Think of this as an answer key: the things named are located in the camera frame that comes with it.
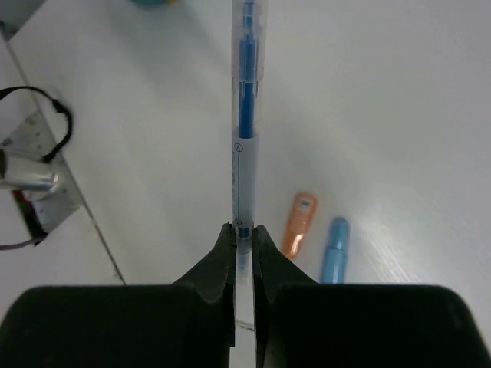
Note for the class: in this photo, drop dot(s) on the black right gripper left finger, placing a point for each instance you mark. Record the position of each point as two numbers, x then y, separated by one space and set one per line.
189 323

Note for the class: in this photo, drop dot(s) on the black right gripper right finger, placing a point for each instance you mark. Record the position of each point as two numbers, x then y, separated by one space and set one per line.
302 323

